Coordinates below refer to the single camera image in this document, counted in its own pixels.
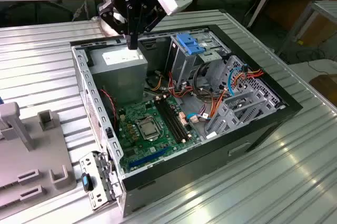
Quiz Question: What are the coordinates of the grey parts rack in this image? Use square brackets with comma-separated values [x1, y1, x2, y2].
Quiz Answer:
[0, 101, 78, 209]

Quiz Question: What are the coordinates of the grey power supply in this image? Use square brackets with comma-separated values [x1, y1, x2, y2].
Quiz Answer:
[88, 43, 148, 108]

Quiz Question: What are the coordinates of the grey metal drive cage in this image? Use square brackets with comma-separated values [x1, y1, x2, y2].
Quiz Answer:
[166, 31, 232, 92]

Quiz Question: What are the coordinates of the black RAM slot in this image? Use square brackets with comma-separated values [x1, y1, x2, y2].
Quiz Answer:
[157, 98, 186, 142]
[164, 95, 193, 139]
[161, 96, 190, 141]
[154, 99, 183, 143]

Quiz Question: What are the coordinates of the CPU socket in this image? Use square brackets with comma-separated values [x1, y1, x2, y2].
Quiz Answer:
[134, 115, 162, 142]

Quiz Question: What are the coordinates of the large brown cardboard box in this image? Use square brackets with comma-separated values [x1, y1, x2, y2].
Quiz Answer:
[297, 10, 337, 47]

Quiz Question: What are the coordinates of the grey metal frame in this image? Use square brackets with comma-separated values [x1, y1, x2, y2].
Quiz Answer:
[277, 0, 337, 59]

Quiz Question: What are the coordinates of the yellow and black wire bundle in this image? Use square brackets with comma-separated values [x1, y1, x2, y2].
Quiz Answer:
[146, 69, 163, 92]

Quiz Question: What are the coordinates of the small brown cardboard box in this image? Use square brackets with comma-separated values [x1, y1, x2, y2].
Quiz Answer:
[309, 73, 337, 103]

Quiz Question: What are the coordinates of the green motherboard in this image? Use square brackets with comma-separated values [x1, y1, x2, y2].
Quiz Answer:
[115, 94, 203, 174]

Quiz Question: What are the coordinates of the red and orange wire bundle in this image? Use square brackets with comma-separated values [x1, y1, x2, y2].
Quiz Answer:
[167, 71, 197, 100]

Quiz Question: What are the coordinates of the grey metal disk bay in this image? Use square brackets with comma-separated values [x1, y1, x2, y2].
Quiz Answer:
[204, 86, 286, 140]

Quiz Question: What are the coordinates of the black and blue bracket latch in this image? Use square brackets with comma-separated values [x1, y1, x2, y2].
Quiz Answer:
[81, 172, 94, 192]

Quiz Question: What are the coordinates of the silver card retention bracket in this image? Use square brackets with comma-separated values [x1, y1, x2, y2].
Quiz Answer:
[78, 150, 124, 212]

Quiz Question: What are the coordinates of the red twisted fan wire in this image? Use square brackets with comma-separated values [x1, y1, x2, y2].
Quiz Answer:
[100, 89, 118, 130]

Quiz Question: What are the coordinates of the blue plastic drive latch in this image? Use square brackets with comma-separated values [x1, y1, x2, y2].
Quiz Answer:
[176, 33, 206, 55]

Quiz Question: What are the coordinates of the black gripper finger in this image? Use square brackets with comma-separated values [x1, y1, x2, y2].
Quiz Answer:
[98, 0, 133, 50]
[132, 4, 167, 50]

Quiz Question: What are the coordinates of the orange flat wire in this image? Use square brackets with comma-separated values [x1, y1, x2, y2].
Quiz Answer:
[209, 89, 229, 123]

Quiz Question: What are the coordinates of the black PC case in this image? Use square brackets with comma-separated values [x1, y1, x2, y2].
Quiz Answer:
[70, 24, 303, 218]

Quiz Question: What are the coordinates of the purple and white wire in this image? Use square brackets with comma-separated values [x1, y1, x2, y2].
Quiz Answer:
[197, 104, 211, 119]

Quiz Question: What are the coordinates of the multicolour power wire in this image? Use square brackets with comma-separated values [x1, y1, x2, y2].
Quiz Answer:
[234, 67, 265, 87]

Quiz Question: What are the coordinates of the silver CPU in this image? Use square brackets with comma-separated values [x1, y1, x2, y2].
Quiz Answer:
[140, 122, 158, 138]

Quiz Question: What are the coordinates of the blue expansion slot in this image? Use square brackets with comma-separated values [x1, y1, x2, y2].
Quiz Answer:
[128, 147, 171, 169]

